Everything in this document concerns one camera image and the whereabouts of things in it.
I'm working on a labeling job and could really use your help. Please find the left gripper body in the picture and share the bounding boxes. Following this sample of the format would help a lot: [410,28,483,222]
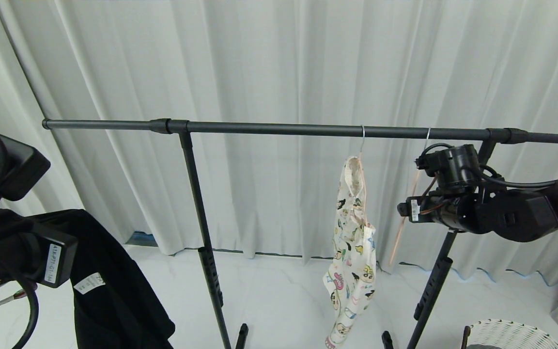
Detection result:
[30,228,78,289]

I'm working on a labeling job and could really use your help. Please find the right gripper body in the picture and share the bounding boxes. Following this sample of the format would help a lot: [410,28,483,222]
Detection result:
[398,194,476,232]

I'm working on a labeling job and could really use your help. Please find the black garment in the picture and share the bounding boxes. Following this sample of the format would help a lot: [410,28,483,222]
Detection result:
[32,208,176,349]

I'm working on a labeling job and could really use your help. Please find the cream printed garment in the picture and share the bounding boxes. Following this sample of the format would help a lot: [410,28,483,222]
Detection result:
[323,155,377,349]

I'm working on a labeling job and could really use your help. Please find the white laundry basket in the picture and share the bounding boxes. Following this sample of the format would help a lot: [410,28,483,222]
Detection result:
[461,318,558,349]

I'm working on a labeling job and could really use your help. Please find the black clothes rack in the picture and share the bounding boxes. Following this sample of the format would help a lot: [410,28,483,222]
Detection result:
[42,118,558,349]

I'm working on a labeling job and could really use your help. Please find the white curtain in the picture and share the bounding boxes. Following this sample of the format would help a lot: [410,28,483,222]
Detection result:
[0,0,558,291]

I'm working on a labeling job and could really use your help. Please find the black cable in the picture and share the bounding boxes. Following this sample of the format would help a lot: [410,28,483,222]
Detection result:
[0,119,40,349]
[417,143,558,190]

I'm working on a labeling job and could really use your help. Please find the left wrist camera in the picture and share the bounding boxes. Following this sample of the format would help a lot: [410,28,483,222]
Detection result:
[0,133,51,203]

